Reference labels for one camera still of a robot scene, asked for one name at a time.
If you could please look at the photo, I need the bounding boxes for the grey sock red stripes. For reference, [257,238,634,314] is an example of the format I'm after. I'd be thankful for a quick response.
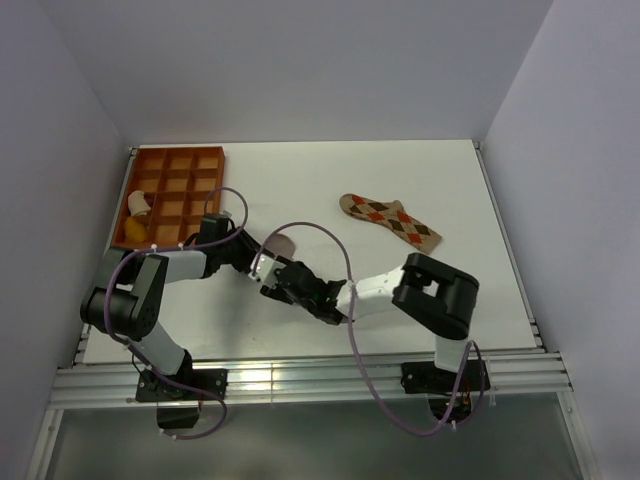
[265,233,296,260]

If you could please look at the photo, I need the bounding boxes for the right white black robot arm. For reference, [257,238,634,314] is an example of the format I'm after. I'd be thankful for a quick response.
[249,253,479,390]

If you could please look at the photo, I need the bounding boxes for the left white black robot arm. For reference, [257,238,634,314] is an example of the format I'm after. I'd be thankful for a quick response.
[80,214,259,399]

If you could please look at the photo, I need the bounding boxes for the orange compartment tray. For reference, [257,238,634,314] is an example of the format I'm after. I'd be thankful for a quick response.
[111,146,225,249]

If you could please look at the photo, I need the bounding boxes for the rolled yellow sock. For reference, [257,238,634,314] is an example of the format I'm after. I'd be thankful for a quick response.
[124,216,148,243]

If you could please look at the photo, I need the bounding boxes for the rolled beige sock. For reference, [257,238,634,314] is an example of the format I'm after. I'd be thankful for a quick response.
[127,190,152,217]

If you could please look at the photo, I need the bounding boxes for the tan argyle sock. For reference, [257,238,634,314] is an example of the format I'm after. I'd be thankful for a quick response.
[339,193,442,255]

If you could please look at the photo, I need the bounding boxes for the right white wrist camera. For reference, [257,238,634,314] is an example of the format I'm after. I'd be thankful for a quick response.
[248,253,285,289]

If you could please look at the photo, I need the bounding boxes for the aluminium frame rail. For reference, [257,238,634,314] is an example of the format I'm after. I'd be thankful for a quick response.
[47,349,572,410]

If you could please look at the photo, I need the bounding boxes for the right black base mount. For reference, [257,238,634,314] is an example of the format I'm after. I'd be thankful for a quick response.
[400,359,491,395]

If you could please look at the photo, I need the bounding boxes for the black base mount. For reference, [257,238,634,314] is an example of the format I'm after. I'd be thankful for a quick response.
[400,359,491,395]
[135,369,229,403]

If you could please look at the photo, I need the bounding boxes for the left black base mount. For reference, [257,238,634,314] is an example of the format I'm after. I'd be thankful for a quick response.
[135,369,229,403]

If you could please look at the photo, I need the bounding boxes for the black box under rail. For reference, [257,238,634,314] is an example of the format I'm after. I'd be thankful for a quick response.
[156,406,201,431]

